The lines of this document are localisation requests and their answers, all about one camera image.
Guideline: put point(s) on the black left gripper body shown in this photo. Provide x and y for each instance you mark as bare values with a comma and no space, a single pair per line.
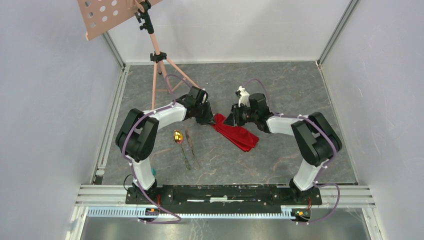
203,114

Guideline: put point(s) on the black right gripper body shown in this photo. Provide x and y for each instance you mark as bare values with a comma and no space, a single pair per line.
242,115

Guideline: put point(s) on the red cloth napkin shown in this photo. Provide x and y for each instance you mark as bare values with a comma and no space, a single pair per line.
239,136

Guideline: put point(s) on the iridescent spoon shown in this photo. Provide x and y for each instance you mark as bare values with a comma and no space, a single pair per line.
178,136

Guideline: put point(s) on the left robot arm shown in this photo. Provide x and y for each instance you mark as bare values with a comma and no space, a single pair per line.
137,135

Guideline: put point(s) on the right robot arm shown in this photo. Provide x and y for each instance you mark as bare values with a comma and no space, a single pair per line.
317,141

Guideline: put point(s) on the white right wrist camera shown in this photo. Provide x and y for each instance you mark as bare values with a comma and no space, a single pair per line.
243,96

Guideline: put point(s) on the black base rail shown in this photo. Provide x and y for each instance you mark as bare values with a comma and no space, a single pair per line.
231,199

